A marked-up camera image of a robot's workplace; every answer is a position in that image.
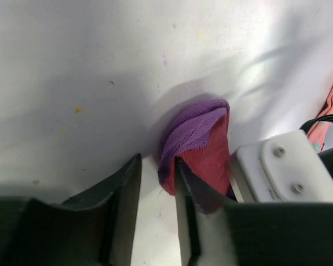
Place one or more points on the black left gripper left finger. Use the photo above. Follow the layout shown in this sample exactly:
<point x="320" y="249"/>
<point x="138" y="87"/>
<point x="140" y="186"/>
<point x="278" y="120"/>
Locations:
<point x="94" y="227"/>

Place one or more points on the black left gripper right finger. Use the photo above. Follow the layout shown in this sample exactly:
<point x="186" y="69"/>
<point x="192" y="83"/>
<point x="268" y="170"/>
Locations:
<point x="214" y="230"/>

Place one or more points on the maroon sock with orange cuff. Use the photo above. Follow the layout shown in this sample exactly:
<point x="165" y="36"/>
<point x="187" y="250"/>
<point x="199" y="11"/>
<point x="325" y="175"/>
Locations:
<point x="198" y="135"/>

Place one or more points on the pink patterned sock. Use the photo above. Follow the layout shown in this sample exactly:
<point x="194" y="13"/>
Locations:
<point x="317" y="132"/>

